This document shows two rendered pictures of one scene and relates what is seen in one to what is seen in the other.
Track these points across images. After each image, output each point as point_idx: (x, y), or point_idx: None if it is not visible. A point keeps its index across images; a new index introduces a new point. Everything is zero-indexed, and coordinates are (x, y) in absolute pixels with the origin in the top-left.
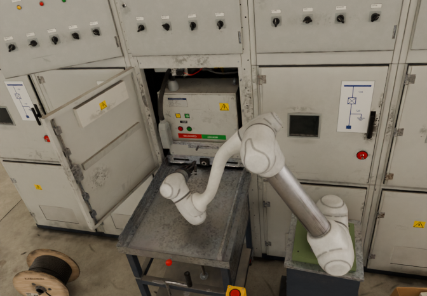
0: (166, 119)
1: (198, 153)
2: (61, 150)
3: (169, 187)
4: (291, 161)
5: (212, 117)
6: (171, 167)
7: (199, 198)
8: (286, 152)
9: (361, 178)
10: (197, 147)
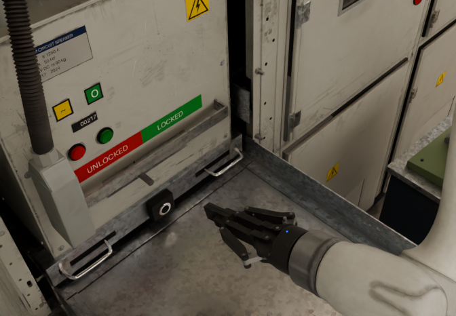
0: (22, 149)
1: (136, 194)
2: None
3: (439, 295)
4: (336, 71)
5: (168, 57)
6: (77, 292)
7: (452, 253)
8: (332, 55)
9: (409, 43)
10: (144, 173)
